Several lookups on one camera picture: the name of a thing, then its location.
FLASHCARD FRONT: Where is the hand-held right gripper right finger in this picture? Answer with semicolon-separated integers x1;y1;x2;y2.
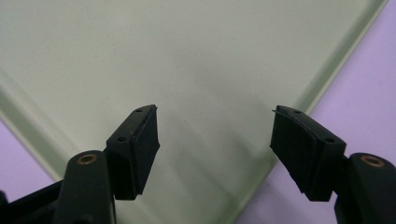
270;105;396;224

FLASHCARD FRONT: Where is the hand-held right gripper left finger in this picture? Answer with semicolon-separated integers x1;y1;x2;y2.
53;104;161;224

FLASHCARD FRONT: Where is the pale green plastic tray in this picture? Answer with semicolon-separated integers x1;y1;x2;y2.
0;0;389;224

